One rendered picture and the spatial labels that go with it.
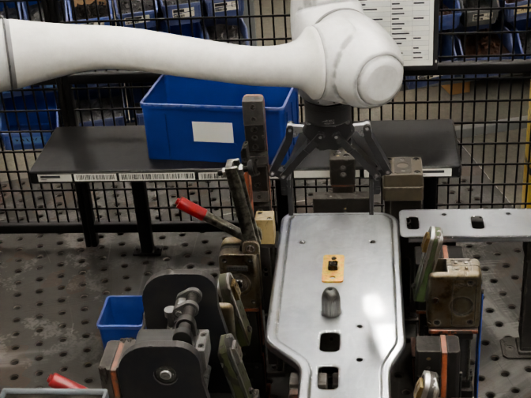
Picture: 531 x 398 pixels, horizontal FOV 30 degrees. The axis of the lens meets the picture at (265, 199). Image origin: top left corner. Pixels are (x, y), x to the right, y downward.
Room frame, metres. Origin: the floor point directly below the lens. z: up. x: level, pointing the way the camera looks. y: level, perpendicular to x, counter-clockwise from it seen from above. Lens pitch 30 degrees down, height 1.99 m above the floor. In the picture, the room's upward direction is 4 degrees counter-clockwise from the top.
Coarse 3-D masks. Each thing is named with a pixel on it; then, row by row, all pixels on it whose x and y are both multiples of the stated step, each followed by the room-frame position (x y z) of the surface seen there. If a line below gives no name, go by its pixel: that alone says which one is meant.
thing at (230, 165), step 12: (228, 168) 1.45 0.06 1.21; (240, 168) 1.46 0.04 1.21; (252, 168) 1.45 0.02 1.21; (228, 180) 1.45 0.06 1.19; (240, 180) 1.45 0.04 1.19; (240, 192) 1.45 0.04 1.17; (240, 204) 1.45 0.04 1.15; (240, 216) 1.45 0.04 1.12; (252, 216) 1.48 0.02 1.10; (240, 228) 1.45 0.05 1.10; (252, 228) 1.45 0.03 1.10
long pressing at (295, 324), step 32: (288, 224) 1.61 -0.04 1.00; (320, 224) 1.60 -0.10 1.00; (352, 224) 1.60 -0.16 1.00; (384, 224) 1.59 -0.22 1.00; (288, 256) 1.50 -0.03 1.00; (320, 256) 1.50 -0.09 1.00; (352, 256) 1.49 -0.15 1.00; (384, 256) 1.48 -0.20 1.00; (288, 288) 1.40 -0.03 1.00; (320, 288) 1.40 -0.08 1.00; (352, 288) 1.39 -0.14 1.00; (384, 288) 1.38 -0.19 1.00; (288, 320) 1.31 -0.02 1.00; (320, 320) 1.31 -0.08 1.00; (352, 320) 1.30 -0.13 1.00; (384, 320) 1.29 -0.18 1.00; (288, 352) 1.22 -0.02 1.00; (320, 352) 1.22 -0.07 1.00; (352, 352) 1.22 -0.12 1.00; (384, 352) 1.21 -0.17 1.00; (352, 384) 1.14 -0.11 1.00; (384, 384) 1.14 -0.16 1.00
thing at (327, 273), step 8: (328, 256) 1.49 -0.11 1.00; (336, 256) 1.49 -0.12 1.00; (344, 256) 1.49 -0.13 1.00; (328, 264) 1.45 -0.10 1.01; (336, 264) 1.45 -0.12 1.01; (344, 264) 1.46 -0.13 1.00; (328, 272) 1.44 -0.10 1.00; (336, 272) 1.44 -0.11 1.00; (328, 280) 1.41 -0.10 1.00; (336, 280) 1.41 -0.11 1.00
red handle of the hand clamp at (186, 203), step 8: (176, 200) 1.48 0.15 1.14; (184, 200) 1.48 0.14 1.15; (184, 208) 1.47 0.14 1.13; (192, 208) 1.47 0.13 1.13; (200, 208) 1.48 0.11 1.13; (200, 216) 1.47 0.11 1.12; (208, 216) 1.47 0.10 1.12; (216, 216) 1.48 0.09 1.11; (216, 224) 1.47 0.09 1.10; (224, 224) 1.47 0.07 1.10; (232, 224) 1.48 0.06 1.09; (232, 232) 1.46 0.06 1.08; (240, 232) 1.47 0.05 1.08
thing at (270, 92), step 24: (144, 96) 1.90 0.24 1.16; (168, 96) 2.02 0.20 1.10; (192, 96) 2.01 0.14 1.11; (216, 96) 2.00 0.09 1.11; (240, 96) 1.98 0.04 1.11; (264, 96) 1.97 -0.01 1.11; (288, 96) 1.85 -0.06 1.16; (144, 120) 1.88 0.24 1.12; (168, 120) 1.86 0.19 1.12; (192, 120) 1.85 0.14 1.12; (216, 120) 1.83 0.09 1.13; (240, 120) 1.82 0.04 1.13; (288, 120) 1.84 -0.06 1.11; (168, 144) 1.86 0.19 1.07; (192, 144) 1.85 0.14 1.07; (216, 144) 1.83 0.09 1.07; (240, 144) 1.82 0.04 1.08
